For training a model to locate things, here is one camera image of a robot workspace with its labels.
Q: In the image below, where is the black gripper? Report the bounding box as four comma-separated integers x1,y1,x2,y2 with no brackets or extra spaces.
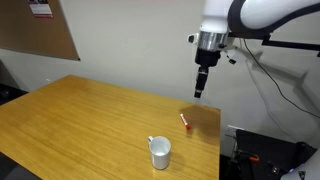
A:
193,47,222,99

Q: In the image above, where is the red Expo marker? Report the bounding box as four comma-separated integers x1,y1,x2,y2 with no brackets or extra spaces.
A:
179,113,192,131

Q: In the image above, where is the white wall outlet box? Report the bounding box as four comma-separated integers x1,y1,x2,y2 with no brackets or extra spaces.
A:
224,124,245,140

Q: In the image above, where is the orange black clamp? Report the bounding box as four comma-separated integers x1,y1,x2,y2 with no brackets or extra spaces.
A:
239,151,261,164

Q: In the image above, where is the brown cork board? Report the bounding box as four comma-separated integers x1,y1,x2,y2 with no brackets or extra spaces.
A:
0,0,81,62

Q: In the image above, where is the black camera mounting bar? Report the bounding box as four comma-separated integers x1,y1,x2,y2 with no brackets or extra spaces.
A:
261,33,320,52

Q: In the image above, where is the red white paper notice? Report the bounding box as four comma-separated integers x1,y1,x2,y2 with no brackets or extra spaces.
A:
27,0,54,19

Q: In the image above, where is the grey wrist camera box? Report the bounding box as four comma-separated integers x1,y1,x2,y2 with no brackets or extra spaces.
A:
186,32,201,45

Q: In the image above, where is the white mug cup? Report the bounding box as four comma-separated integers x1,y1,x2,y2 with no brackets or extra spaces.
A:
147,135,172,171

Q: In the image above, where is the thin black hanging cable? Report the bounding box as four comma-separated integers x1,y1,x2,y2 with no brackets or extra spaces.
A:
242,38,320,120

